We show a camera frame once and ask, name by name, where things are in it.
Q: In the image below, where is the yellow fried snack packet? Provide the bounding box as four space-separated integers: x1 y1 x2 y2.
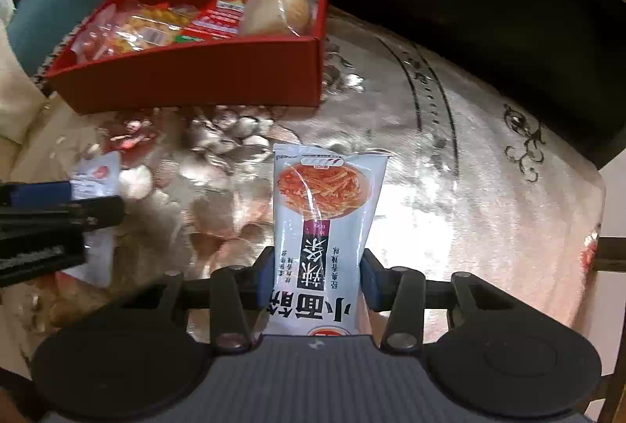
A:
110 0 201 57

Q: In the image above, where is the red and blue snack packet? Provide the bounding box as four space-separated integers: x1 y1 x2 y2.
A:
183 0 250 43

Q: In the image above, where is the white spicy strip packet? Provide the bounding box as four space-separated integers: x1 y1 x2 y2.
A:
264 143 392 338

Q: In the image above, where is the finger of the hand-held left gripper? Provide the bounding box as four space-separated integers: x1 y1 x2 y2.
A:
0 195 125 231
0 181 72 209

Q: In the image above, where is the houndstooth fabric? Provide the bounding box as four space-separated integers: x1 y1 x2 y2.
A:
36 0 206 79

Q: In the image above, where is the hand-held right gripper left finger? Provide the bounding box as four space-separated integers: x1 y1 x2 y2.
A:
122 246 275 353

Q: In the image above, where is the white fluffy blanket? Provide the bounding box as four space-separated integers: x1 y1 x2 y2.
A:
0 0 47 145

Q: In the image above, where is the round pastry packet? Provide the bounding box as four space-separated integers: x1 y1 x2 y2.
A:
237 0 336 38

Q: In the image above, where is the red cardboard box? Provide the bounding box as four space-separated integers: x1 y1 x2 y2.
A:
46 0 332 115

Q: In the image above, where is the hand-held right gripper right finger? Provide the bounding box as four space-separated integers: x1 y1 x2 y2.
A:
361 249 516 353

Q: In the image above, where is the silver floral tablecloth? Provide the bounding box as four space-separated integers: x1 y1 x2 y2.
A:
0 7 607 355

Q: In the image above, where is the small white sachet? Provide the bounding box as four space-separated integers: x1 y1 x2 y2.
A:
68 152 123 199

